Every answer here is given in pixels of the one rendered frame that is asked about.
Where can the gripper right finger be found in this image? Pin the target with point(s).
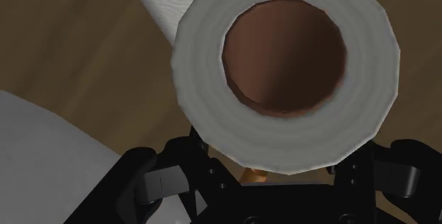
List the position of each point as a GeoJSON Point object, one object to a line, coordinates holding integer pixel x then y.
{"type": "Point", "coordinates": [359, 178]}

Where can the white paper towel roll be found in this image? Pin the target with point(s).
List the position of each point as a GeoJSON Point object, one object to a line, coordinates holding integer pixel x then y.
{"type": "Point", "coordinates": [200, 88]}

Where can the small orange object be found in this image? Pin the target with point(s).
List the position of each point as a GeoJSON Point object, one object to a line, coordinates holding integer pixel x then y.
{"type": "Point", "coordinates": [254, 176]}

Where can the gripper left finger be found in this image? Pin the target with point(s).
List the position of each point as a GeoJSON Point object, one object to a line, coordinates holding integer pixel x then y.
{"type": "Point", "coordinates": [179, 162]}

